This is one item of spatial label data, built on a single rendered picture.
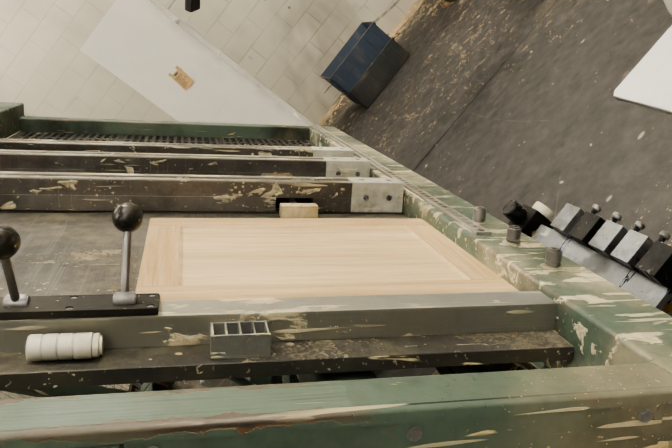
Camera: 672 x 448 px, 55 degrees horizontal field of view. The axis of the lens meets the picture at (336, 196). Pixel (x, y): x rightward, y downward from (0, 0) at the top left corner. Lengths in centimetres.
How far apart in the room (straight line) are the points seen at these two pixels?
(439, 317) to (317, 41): 571
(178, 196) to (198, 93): 366
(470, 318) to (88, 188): 87
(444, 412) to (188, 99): 458
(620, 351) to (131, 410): 55
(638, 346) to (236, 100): 446
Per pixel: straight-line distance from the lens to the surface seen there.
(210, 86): 507
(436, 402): 63
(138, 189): 144
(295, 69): 649
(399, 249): 119
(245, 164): 172
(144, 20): 506
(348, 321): 84
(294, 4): 645
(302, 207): 139
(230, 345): 79
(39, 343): 80
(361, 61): 551
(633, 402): 73
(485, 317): 91
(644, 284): 113
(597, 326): 89
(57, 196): 146
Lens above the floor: 150
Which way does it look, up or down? 18 degrees down
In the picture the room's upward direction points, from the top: 53 degrees counter-clockwise
